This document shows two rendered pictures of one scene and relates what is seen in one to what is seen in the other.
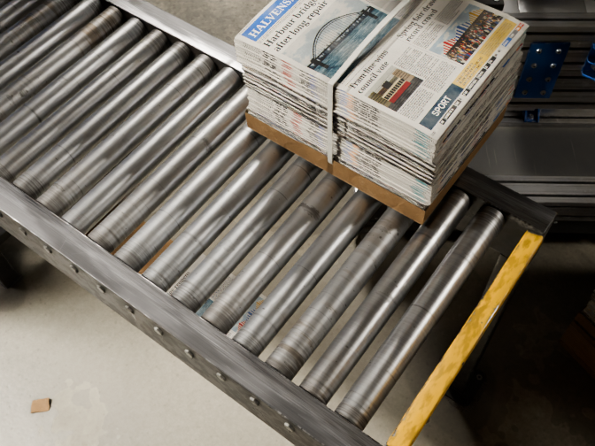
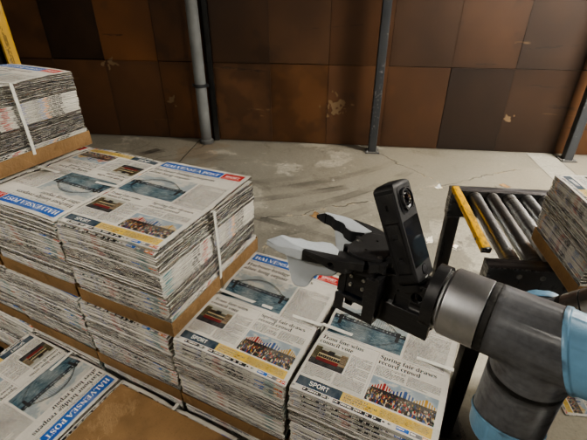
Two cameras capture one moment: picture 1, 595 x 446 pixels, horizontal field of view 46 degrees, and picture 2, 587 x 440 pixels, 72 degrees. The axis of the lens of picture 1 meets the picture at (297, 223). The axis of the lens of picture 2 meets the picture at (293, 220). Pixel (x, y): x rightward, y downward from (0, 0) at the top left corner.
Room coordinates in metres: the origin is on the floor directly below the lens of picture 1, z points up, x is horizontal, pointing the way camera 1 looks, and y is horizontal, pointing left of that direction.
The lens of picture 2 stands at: (1.11, -1.42, 1.52)
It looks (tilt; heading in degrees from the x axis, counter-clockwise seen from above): 31 degrees down; 148
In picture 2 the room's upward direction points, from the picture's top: straight up
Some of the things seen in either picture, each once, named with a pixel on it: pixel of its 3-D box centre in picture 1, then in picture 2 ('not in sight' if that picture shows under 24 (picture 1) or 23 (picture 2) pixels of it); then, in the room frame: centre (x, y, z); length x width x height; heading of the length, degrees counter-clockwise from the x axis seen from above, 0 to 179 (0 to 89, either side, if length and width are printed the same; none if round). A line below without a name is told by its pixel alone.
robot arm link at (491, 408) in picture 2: not in sight; (516, 392); (1.00, -1.05, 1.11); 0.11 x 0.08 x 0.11; 111
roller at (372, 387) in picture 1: (425, 311); (491, 227); (0.47, -0.20, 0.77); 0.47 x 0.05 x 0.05; 141
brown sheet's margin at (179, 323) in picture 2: not in sight; (176, 265); (0.22, -1.22, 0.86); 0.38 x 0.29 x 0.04; 122
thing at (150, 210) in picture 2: not in sight; (162, 196); (0.21, -1.22, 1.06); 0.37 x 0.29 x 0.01; 122
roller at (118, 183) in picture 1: (157, 147); not in sight; (0.85, 0.26, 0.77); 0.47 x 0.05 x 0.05; 141
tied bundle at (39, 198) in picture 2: not in sight; (88, 213); (-0.03, -1.38, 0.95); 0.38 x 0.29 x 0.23; 122
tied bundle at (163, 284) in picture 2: not in sight; (170, 239); (0.22, -1.22, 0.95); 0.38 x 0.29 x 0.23; 122
